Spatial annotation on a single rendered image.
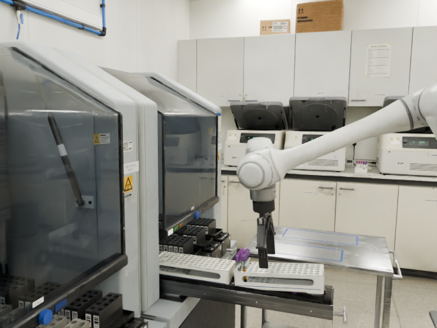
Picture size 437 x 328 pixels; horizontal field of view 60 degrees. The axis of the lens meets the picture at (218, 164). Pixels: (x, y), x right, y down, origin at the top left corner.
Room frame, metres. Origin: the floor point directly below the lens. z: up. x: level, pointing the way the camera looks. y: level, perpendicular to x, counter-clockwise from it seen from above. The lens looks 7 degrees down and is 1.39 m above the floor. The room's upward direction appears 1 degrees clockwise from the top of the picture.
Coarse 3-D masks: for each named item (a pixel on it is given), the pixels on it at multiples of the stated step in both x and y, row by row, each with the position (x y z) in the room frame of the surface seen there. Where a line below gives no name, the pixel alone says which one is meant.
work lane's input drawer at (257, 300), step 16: (160, 288) 1.31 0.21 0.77; (176, 288) 1.29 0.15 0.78; (192, 288) 1.27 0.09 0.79; (208, 288) 1.26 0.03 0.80; (224, 288) 1.24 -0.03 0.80; (240, 288) 1.23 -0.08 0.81; (240, 304) 1.22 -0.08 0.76; (256, 304) 1.20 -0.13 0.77; (272, 304) 1.19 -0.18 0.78; (288, 304) 1.17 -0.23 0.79; (304, 304) 1.15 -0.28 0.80; (320, 304) 1.14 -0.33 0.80
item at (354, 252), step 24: (288, 240) 1.72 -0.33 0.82; (312, 240) 1.72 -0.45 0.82; (336, 240) 1.72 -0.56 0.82; (360, 240) 1.73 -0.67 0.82; (384, 240) 1.73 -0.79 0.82; (336, 264) 1.43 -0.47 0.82; (360, 264) 1.43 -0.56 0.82; (384, 264) 1.44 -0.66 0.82; (384, 288) 1.37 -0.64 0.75; (264, 312) 1.96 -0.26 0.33; (384, 312) 1.37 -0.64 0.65
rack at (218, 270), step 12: (168, 252) 1.43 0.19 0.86; (168, 264) 1.32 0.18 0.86; (180, 264) 1.31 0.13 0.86; (192, 264) 1.31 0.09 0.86; (204, 264) 1.32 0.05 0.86; (216, 264) 1.31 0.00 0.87; (228, 264) 1.31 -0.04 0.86; (180, 276) 1.31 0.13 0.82; (192, 276) 1.29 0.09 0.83; (204, 276) 1.34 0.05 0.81; (216, 276) 1.34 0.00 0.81; (228, 276) 1.26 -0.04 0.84
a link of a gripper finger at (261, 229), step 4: (264, 220) 1.20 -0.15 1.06; (264, 224) 1.19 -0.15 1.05; (260, 228) 1.19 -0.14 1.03; (264, 228) 1.19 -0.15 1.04; (260, 232) 1.19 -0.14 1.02; (264, 232) 1.18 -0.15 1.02; (260, 236) 1.18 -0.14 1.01; (264, 236) 1.18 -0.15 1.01; (260, 240) 1.17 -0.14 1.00; (264, 240) 1.18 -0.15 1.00; (260, 244) 1.17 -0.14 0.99; (264, 244) 1.17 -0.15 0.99; (264, 248) 1.16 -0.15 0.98
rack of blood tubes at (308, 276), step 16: (240, 272) 1.24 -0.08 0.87; (256, 272) 1.22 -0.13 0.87; (272, 272) 1.22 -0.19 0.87; (288, 272) 1.21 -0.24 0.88; (304, 272) 1.19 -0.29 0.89; (320, 272) 1.18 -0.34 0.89; (256, 288) 1.22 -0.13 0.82; (272, 288) 1.20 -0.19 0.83; (288, 288) 1.19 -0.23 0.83; (304, 288) 1.17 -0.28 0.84; (320, 288) 1.16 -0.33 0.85
